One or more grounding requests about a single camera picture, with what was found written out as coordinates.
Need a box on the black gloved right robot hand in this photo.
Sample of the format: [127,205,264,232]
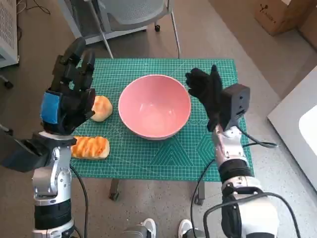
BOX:
[185,64,223,132]

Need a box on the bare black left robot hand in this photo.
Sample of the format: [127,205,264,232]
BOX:
[40,37,97,136]

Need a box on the round golden bread bun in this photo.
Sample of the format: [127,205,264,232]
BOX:
[90,96,113,122]

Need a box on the rectangular striped orange bread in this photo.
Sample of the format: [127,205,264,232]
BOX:
[70,135,110,160]

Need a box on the pink bowl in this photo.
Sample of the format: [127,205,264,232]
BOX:
[117,75,192,141]

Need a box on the green cutting mat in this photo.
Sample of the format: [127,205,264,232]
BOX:
[66,59,254,183]

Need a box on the white side table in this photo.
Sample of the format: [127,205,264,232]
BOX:
[266,71,317,193]

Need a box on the dark table leg with caster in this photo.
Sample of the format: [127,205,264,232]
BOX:
[109,178,120,201]
[195,181,206,206]

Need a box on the brown cardboard box with print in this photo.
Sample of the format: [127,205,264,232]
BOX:
[255,0,315,37]

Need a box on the white perforated cabinet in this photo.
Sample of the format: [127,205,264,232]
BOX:
[0,0,20,68]

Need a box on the grey mesh chair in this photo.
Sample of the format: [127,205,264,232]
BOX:
[84,0,181,60]

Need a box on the plain brown cardboard box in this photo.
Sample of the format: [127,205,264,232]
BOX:
[298,14,317,54]

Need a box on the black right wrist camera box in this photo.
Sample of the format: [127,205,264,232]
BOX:
[221,83,251,131]

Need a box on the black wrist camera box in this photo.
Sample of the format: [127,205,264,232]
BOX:
[0,128,54,173]
[221,83,251,131]

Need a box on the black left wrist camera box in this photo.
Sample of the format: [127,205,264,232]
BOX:
[0,128,54,173]

